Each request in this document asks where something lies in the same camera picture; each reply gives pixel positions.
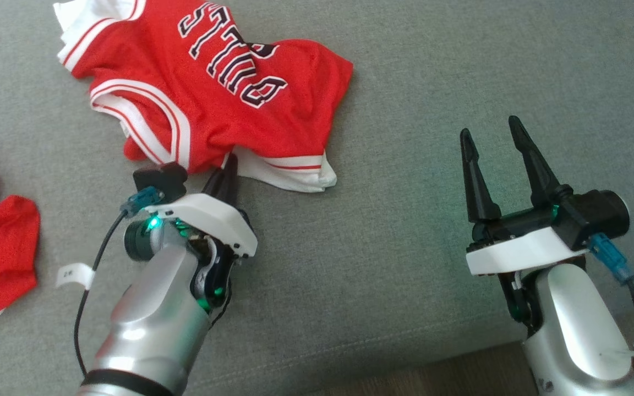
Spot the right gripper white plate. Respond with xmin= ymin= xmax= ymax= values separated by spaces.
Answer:
xmin=460 ymin=115 xmax=591 ymax=276

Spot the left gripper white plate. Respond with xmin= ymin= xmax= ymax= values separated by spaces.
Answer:
xmin=145 ymin=152 xmax=259 ymax=259

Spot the red basketball jersey white trim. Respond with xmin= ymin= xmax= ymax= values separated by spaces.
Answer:
xmin=53 ymin=0 xmax=354 ymax=193

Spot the large grey sofa seat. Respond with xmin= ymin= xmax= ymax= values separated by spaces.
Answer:
xmin=0 ymin=0 xmax=634 ymax=396

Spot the left arm blue cable connector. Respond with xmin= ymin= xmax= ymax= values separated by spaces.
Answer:
xmin=120 ymin=186 xmax=165 ymax=217

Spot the arm blue cable connector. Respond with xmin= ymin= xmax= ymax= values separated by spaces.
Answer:
xmin=120 ymin=186 xmax=165 ymax=217
xmin=589 ymin=232 xmax=634 ymax=285

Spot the right arm blue cable connector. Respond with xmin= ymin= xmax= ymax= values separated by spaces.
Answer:
xmin=589 ymin=232 xmax=634 ymax=285

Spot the left arm white cable label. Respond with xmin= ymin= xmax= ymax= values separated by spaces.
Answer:
xmin=55 ymin=263 xmax=96 ymax=291

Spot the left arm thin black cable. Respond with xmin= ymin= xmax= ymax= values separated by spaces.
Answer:
xmin=73 ymin=211 xmax=129 ymax=379

